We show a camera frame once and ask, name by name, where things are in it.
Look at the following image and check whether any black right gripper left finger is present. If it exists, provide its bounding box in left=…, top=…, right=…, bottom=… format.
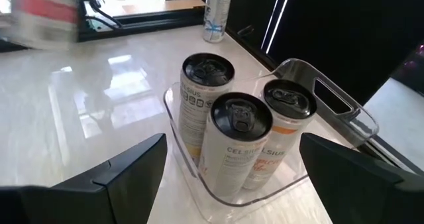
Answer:
left=0, top=133, right=168, bottom=224

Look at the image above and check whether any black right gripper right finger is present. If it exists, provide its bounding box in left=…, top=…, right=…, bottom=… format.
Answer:
left=299, top=133, right=424, bottom=224

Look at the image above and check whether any clear plastic bin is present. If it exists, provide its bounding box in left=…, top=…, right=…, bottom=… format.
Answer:
left=162, top=57, right=380, bottom=224

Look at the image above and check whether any white Celsius can yellow band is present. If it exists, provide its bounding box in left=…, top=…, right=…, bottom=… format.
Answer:
left=178, top=52, right=236, bottom=167
left=241, top=78, right=318, bottom=191
left=197, top=91, right=274, bottom=198

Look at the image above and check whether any white Celsius can red band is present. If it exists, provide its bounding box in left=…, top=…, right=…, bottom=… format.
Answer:
left=9, top=0, right=81, bottom=50

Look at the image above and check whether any white Celsius can blue band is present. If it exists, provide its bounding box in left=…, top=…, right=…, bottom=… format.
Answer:
left=202, top=0, right=235, bottom=44

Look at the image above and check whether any metal backdrop pole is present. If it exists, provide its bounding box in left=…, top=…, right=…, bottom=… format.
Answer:
left=260, top=0, right=295, bottom=55

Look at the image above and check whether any wooden mounting board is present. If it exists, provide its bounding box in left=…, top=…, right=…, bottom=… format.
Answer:
left=121, top=0, right=207, bottom=15

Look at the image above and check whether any black table end frame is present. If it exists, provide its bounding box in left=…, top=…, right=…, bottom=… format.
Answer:
left=0, top=7, right=208, bottom=52

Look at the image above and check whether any black cable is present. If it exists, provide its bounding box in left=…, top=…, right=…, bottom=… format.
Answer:
left=81, top=0, right=124, bottom=31

